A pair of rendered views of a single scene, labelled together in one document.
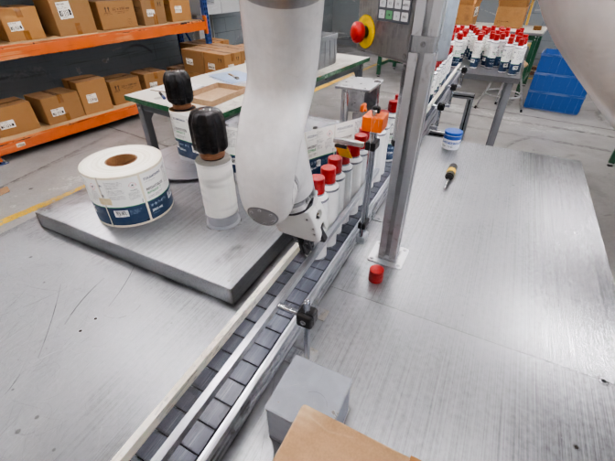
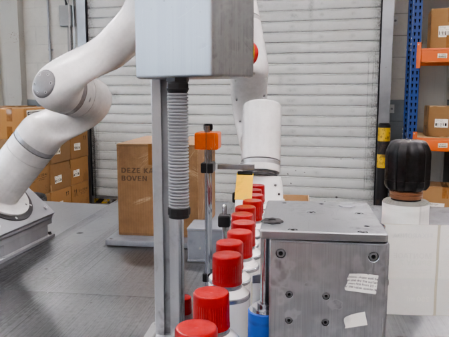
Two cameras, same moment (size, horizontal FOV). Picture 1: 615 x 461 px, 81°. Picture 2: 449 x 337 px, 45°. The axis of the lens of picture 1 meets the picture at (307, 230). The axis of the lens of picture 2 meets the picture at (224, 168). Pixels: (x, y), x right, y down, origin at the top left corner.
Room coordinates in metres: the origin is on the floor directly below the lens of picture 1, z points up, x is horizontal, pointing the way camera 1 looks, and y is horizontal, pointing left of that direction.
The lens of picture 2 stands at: (1.62, -0.42, 1.26)
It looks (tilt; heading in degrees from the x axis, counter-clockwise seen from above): 8 degrees down; 161
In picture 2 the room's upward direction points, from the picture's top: straight up
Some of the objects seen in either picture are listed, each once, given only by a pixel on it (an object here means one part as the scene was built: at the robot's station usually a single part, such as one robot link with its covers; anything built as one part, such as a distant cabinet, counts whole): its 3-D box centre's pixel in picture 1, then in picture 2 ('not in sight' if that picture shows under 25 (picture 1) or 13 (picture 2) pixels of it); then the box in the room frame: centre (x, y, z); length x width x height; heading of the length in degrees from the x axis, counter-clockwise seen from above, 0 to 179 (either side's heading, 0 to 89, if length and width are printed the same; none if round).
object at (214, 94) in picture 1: (215, 93); not in sight; (2.23, 0.56, 0.82); 0.34 x 0.24 x 0.03; 152
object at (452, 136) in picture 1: (451, 138); not in sight; (1.40, -0.59, 0.87); 0.07 x 0.07 x 0.07
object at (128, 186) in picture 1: (129, 184); not in sight; (0.86, 0.48, 0.95); 0.20 x 0.20 x 0.14
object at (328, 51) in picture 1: (296, 52); not in sight; (3.02, 0.08, 0.91); 0.60 x 0.40 x 0.22; 150
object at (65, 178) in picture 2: not in sight; (20, 168); (-3.69, -0.59, 0.57); 1.20 x 0.85 x 1.14; 149
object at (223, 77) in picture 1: (234, 77); not in sight; (2.69, 0.52, 0.81); 0.32 x 0.24 x 0.01; 42
